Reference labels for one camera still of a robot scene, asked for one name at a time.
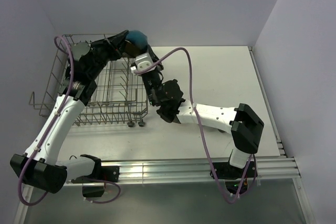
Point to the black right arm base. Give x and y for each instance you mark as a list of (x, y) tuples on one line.
[(225, 171)]

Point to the dark bowl tan inside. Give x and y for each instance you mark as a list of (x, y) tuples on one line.
[(136, 43)]

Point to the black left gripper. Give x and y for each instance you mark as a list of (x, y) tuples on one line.
[(117, 40)]

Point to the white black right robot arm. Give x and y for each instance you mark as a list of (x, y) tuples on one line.
[(241, 122)]

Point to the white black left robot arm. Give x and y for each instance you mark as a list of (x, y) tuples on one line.
[(38, 165)]

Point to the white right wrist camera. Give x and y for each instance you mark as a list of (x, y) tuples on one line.
[(142, 64)]

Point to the grey wire dish rack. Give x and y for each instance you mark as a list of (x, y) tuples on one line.
[(119, 98)]

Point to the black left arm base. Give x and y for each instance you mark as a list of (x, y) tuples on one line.
[(106, 173)]

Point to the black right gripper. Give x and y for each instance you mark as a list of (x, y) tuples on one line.
[(155, 59)]

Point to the aluminium mounting rail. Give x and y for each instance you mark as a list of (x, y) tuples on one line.
[(195, 170)]

